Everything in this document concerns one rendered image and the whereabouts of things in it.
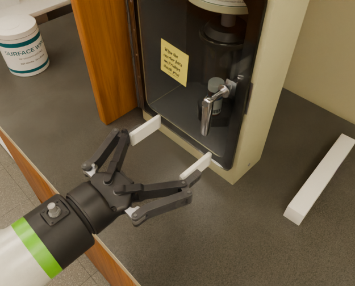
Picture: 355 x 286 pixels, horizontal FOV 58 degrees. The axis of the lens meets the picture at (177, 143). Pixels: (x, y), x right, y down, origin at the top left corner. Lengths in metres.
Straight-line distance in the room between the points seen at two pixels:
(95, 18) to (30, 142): 0.38
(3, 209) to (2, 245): 1.59
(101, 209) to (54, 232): 0.07
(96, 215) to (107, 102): 0.45
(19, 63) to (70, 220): 0.75
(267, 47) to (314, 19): 0.46
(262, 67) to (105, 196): 0.32
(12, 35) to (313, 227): 0.94
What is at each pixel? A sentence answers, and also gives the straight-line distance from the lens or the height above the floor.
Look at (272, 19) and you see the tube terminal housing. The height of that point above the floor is 1.35.
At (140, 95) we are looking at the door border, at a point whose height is 1.04.
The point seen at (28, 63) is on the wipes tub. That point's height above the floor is 0.99.
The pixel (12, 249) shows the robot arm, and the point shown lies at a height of 1.19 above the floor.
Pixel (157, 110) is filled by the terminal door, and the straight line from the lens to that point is 0.80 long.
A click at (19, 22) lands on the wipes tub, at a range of 1.13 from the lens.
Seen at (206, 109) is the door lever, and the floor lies 1.19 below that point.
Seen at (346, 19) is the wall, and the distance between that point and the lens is 0.93.
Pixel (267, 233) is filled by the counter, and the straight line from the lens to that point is 0.72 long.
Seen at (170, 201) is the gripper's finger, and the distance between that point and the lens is 0.48.
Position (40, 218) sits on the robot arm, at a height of 1.19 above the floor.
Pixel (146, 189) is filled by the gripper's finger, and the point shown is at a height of 1.16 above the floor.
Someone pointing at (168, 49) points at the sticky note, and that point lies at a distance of 0.65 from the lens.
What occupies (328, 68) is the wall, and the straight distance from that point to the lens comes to 1.00.
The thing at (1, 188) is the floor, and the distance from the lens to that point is 2.14.
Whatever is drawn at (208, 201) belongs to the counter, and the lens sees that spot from 0.73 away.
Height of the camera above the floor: 1.56
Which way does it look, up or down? 48 degrees down
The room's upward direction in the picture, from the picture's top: straight up
